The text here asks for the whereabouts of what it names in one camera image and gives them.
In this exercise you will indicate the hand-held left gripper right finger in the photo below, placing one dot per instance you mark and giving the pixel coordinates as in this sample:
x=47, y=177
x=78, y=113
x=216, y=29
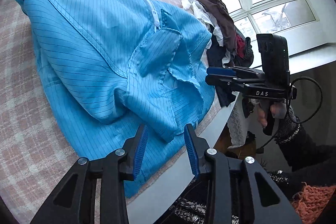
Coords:
x=190, y=153

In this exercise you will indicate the brown garment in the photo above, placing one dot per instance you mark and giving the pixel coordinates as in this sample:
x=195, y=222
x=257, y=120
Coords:
x=218, y=11

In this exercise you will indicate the red garment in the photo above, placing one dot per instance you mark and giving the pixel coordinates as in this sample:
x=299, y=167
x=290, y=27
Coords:
x=240, y=45

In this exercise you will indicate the white garment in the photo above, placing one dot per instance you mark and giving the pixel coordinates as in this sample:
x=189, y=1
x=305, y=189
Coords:
x=199, y=11

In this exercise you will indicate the blue striped jacket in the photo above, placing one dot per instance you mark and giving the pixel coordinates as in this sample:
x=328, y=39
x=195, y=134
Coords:
x=92, y=56

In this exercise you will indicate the person's right hand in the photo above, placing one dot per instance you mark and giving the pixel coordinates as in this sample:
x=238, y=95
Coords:
x=262, y=116

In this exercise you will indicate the orange knit cloth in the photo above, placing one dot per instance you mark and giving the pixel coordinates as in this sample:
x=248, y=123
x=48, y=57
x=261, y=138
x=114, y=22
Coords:
x=315, y=203

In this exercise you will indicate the dark grey knit garment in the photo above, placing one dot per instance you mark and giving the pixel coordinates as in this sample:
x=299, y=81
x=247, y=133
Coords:
x=248, y=53

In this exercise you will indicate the pink plaid blanket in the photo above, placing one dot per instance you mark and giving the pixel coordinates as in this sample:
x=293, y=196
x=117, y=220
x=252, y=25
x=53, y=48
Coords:
x=26, y=134

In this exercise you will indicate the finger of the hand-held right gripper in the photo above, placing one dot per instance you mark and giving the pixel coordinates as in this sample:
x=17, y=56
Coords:
x=220, y=71
x=223, y=80

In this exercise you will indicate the person's black tweed clothing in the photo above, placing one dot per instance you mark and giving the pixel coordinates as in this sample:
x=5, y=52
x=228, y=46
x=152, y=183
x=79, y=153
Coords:
x=189, y=208

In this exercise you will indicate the white lace cloth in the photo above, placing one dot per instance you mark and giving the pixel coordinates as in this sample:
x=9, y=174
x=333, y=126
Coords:
x=240, y=121

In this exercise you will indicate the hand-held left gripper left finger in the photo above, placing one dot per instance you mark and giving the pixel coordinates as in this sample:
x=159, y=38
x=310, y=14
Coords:
x=140, y=153

